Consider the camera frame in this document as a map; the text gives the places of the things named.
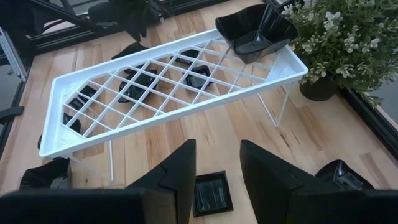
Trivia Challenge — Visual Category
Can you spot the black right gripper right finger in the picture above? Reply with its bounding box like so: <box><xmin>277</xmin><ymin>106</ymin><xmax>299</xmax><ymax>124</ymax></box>
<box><xmin>239</xmin><ymin>139</ymin><xmax>313</xmax><ymax>224</ymax></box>

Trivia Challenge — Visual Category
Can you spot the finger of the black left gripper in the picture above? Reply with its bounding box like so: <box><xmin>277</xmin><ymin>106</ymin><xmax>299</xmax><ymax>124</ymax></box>
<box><xmin>123</xmin><ymin>19</ymin><xmax>137</xmax><ymax>40</ymax></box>
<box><xmin>135</xmin><ymin>19</ymin><xmax>149</xmax><ymax>42</ymax></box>

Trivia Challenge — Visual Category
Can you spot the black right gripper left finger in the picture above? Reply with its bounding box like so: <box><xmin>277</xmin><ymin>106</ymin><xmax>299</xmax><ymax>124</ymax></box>
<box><xmin>124</xmin><ymin>138</ymin><xmax>197</xmax><ymax>224</ymax></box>

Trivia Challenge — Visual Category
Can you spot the large black square bowl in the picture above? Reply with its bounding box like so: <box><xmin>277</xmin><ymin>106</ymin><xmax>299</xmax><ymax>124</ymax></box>
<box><xmin>215</xmin><ymin>3</ymin><xmax>299</xmax><ymax>65</ymax></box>

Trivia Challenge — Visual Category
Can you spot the black table clamp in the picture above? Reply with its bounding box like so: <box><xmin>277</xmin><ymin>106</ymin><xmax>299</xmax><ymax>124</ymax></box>
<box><xmin>0</xmin><ymin>105</ymin><xmax>25</xmax><ymax>125</ymax></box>

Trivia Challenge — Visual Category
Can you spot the green potted plant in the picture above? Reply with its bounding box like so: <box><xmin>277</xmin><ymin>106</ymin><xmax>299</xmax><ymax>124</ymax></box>
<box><xmin>281</xmin><ymin>0</ymin><xmax>398</xmax><ymax>108</ymax></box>

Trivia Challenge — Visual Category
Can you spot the white lattice wire rack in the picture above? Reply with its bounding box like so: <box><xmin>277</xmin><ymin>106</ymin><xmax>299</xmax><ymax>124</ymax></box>
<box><xmin>39</xmin><ymin>28</ymin><xmax>309</xmax><ymax>184</ymax></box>

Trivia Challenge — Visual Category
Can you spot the black aluminium table frame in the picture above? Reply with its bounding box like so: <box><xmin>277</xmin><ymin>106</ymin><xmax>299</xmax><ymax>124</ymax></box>
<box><xmin>0</xmin><ymin>0</ymin><xmax>398</xmax><ymax>160</ymax></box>

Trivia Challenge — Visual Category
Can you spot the silver aluminium rail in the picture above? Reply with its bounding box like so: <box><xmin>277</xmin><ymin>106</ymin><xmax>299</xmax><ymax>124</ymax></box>
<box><xmin>0</xmin><ymin>26</ymin><xmax>28</xmax><ymax>82</ymax></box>

